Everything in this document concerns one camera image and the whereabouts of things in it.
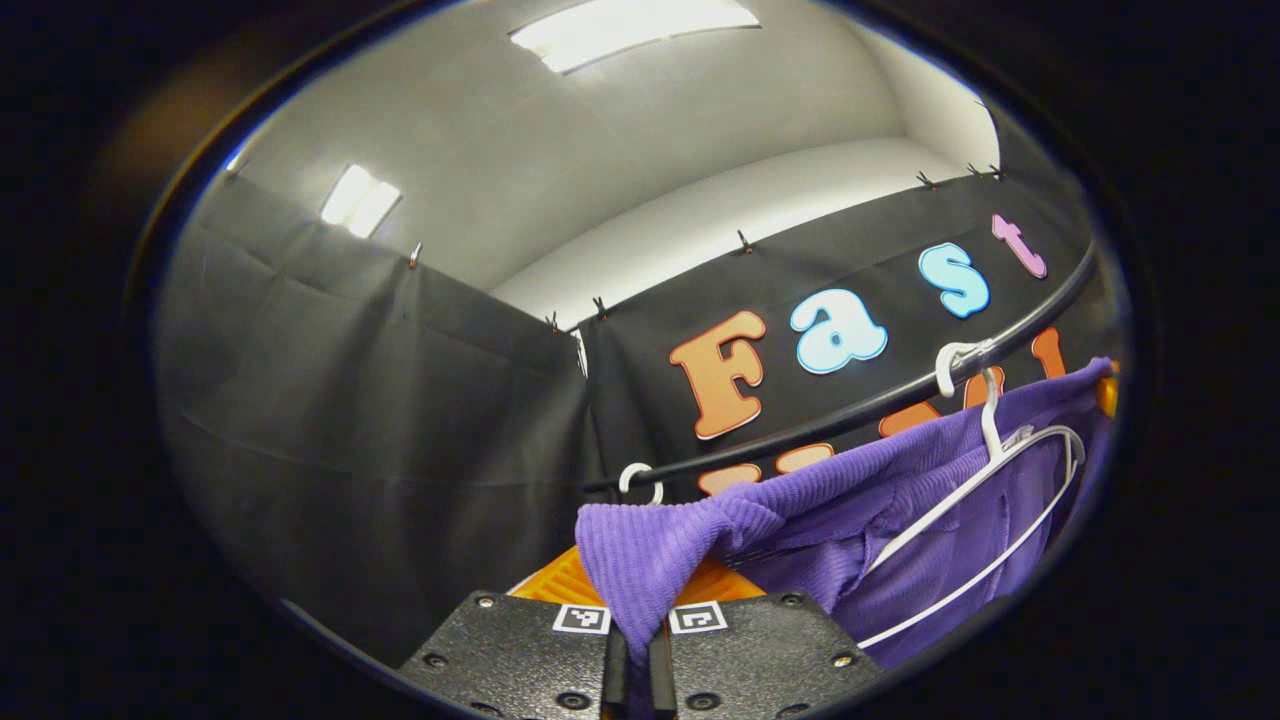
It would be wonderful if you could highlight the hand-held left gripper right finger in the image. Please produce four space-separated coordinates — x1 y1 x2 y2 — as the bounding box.
648 555 886 720

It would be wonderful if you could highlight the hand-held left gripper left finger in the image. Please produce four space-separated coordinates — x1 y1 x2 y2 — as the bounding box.
398 545 633 720

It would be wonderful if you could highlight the purple corduroy jacket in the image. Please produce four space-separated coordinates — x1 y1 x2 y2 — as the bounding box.
575 357 1119 669

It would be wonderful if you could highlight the white clothes hanger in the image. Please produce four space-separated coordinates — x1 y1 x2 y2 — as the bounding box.
618 462 665 506
858 340 1086 649

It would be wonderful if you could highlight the row of black clips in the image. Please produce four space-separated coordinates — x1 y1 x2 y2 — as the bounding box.
408 160 1003 331

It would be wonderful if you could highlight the square ceiling light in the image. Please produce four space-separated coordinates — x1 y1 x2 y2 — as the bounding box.
320 165 403 239

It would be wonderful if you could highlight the long ceiling light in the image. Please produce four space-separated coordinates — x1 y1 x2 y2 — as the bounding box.
510 0 761 76

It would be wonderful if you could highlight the black clothes rail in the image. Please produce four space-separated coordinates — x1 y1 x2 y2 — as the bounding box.
580 240 1099 493

